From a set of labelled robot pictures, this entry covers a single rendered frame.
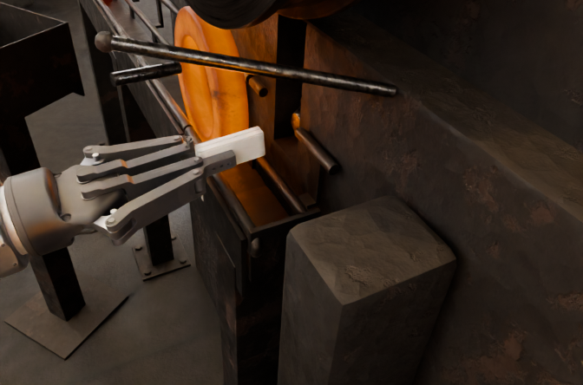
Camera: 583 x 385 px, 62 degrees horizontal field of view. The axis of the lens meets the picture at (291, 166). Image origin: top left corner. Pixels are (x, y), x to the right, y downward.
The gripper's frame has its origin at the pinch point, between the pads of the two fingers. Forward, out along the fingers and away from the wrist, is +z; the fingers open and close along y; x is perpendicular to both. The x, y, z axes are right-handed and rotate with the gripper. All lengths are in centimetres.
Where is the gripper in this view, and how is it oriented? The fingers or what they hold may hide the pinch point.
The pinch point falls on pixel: (231, 150)
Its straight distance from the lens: 50.4
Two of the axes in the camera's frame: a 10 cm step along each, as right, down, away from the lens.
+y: 4.6, 5.6, -6.9
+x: -0.3, -7.7, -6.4
